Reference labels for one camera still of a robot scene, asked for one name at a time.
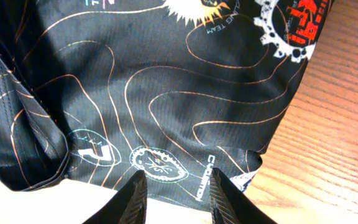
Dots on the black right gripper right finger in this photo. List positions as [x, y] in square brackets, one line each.
[230, 206]

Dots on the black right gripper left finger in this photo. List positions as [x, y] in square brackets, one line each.
[128, 206]

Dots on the black patterned sports jersey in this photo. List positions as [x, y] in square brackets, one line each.
[96, 90]

